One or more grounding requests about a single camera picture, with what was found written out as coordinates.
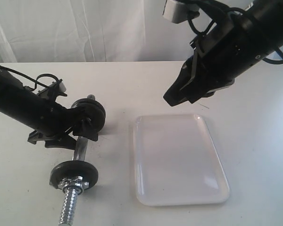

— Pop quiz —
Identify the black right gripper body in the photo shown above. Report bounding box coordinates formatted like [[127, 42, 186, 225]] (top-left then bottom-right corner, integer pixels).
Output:
[[181, 18, 253, 92]]

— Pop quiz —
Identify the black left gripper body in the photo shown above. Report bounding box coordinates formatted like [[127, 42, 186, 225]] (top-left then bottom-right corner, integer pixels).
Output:
[[27, 105, 82, 149]]

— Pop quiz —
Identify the chrome threaded dumbbell bar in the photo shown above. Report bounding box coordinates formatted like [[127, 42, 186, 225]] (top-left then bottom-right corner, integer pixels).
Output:
[[58, 94, 96, 224]]

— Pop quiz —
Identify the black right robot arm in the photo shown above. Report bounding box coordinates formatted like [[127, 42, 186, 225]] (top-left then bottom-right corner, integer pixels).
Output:
[[163, 0, 283, 106]]

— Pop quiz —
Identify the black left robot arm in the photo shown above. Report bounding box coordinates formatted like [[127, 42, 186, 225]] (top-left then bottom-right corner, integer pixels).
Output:
[[0, 65, 106, 150]]

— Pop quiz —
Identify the white rectangular plastic tray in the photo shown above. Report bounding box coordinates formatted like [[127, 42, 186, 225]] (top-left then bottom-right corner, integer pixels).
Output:
[[133, 113, 230, 207]]

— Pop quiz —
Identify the white backdrop curtain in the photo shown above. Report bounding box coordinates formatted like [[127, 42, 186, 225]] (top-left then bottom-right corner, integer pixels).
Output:
[[0, 0, 195, 63]]

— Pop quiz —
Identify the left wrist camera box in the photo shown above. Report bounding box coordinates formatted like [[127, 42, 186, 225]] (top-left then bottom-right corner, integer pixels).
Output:
[[37, 79, 67, 101]]

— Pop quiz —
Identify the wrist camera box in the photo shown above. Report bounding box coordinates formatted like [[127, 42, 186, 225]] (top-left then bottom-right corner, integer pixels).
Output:
[[37, 79, 67, 101], [163, 0, 200, 24]]

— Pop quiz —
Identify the left black camera cable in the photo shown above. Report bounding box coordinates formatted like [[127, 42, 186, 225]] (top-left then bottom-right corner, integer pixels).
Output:
[[0, 62, 59, 91]]

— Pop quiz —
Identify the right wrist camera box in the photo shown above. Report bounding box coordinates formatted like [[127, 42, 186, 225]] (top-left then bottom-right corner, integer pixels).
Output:
[[163, 0, 200, 24]]

